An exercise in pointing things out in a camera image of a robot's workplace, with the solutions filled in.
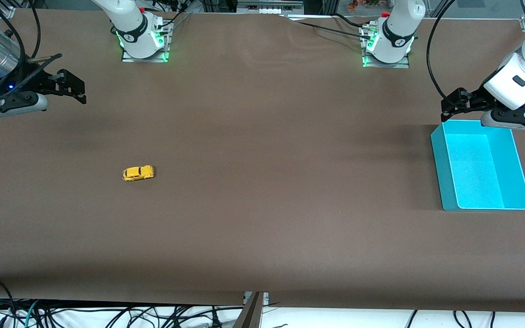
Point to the brown table cover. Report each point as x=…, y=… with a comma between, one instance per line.
x=262, y=205

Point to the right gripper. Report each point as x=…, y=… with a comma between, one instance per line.
x=34, y=80

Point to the white connector block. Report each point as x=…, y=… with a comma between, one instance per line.
x=270, y=11

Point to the yellow beetle toy car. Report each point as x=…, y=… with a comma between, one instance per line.
x=138, y=173

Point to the teal plastic bin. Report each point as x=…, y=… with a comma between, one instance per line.
x=481, y=173

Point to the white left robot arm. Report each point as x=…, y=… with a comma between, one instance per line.
x=399, y=27

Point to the metal table bracket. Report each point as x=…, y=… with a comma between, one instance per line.
x=252, y=312

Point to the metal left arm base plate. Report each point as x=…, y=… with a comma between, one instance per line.
x=404, y=64

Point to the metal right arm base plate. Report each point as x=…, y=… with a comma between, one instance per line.
x=128, y=58

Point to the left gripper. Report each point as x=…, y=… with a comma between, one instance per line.
x=473, y=99

